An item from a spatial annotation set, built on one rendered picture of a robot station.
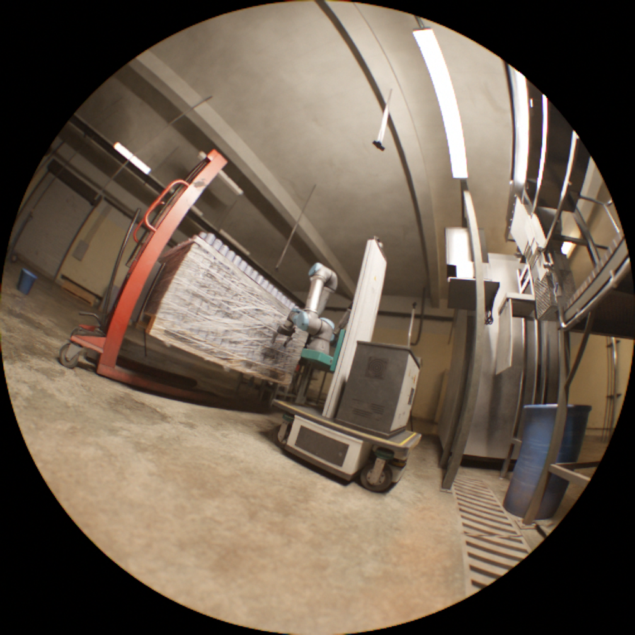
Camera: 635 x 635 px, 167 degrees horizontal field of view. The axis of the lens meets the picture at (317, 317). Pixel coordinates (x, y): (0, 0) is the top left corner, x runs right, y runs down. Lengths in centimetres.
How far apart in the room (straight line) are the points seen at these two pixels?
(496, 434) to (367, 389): 154
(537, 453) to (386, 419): 90
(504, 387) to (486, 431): 44
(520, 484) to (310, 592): 114
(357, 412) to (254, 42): 526
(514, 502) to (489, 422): 109
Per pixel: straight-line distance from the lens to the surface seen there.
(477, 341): 164
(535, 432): 141
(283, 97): 484
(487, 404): 233
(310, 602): 65
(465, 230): 261
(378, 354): 127
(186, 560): 65
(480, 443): 235
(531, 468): 142
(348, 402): 129
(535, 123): 163
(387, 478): 127
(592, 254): 182
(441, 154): 478
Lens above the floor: 53
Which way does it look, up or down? 16 degrees up
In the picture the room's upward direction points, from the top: 17 degrees clockwise
